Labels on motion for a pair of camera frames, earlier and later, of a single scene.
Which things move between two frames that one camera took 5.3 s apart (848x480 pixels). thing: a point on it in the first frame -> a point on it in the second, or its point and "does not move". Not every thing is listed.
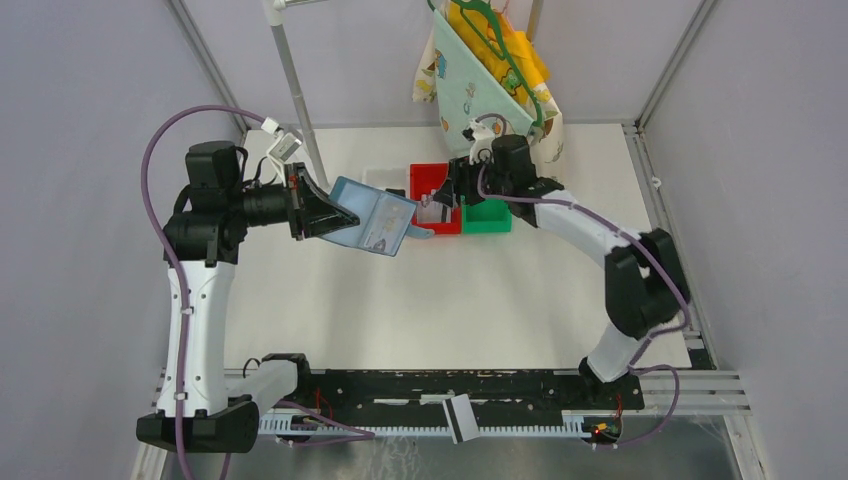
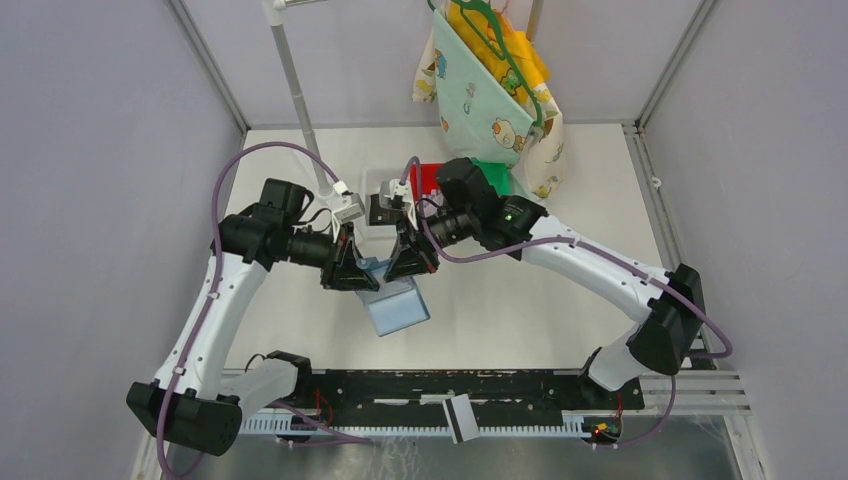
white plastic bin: [387, 178] does not move
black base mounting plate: [490, 389] does not move
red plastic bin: [423, 179] does not move
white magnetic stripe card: [461, 418] does not move
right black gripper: [460, 181] -> [408, 258]
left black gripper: [309, 215] -> [340, 272]
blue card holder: [384, 218] -> [396, 305]
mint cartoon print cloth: [451, 72] does not move
